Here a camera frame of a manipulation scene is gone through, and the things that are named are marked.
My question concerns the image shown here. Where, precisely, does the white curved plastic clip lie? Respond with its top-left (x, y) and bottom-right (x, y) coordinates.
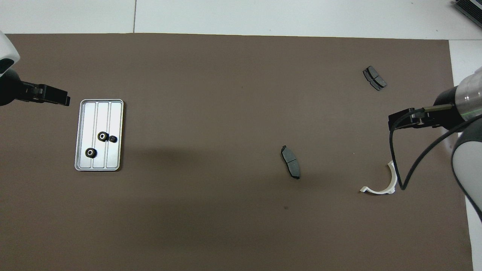
top-left (360, 161), bottom-right (398, 195)

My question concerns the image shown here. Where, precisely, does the grey ribbed metal block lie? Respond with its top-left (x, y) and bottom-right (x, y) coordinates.
top-left (453, 0), bottom-right (482, 29)

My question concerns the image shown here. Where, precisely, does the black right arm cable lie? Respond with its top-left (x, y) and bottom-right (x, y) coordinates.
top-left (389, 104), bottom-right (482, 190)

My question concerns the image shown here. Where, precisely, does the short grey brake pad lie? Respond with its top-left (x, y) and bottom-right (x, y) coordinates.
top-left (363, 66), bottom-right (387, 91)

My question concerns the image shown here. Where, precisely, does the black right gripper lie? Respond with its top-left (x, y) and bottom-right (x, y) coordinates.
top-left (389, 87), bottom-right (465, 131)

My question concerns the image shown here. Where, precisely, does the brown paper table mat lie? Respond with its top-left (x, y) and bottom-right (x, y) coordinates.
top-left (0, 33), bottom-right (474, 271)

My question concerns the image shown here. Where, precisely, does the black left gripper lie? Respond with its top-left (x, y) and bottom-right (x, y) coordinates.
top-left (0, 69), bottom-right (71, 107)

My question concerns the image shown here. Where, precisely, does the long grey brake pad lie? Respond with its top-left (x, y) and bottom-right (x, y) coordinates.
top-left (281, 145), bottom-right (301, 180)

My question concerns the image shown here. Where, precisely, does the silver metal tray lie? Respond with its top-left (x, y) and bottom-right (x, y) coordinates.
top-left (74, 99), bottom-right (125, 172)

